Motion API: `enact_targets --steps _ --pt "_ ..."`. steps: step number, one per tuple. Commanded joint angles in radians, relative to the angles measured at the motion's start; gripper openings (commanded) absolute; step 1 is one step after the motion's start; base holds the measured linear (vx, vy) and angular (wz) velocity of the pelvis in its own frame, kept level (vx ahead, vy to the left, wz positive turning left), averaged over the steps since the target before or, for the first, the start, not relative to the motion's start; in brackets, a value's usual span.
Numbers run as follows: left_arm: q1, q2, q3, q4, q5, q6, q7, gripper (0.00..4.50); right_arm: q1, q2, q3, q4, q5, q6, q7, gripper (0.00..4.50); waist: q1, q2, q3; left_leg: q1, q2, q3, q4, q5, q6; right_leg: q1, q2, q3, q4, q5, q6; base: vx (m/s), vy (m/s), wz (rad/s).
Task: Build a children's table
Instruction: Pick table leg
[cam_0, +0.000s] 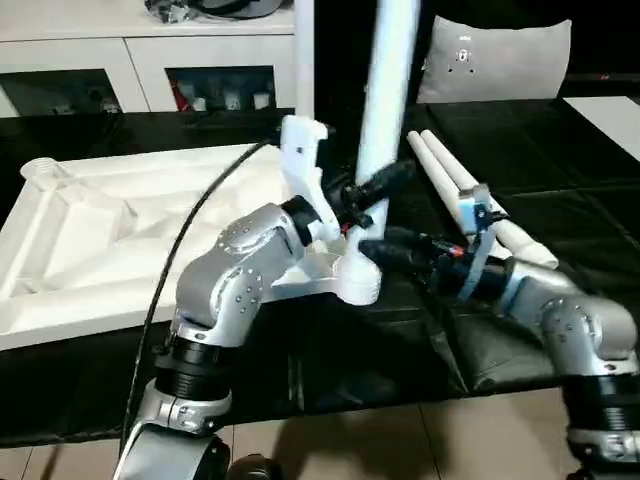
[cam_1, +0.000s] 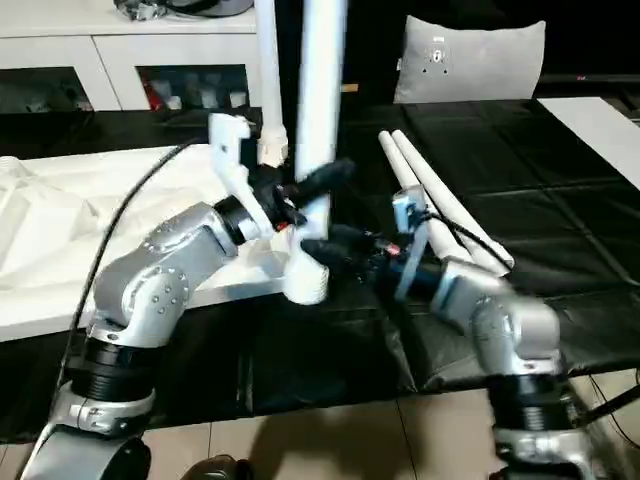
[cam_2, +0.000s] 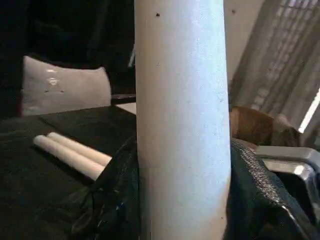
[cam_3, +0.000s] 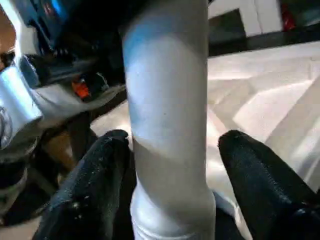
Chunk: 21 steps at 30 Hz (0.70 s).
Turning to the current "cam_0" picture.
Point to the white plastic table top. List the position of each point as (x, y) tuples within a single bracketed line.
[(100, 235)]

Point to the black plastic packet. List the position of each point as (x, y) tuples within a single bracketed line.
[(167, 10)]

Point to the grey printed pillow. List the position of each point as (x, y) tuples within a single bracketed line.
[(500, 60)]

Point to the black work mat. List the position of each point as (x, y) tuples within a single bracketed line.
[(550, 200)]

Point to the white cabinet with glass doors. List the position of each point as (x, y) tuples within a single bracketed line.
[(140, 55)]

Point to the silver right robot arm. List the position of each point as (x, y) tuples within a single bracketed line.
[(575, 320)]

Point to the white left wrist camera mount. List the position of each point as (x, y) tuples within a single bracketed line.
[(300, 150)]

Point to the black sofa with gold label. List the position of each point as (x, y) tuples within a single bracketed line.
[(340, 50)]

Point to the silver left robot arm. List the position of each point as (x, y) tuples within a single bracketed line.
[(225, 280)]

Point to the black robot body part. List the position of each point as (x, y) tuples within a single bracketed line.
[(255, 467)]

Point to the white side board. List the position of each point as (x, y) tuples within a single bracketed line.
[(610, 125)]

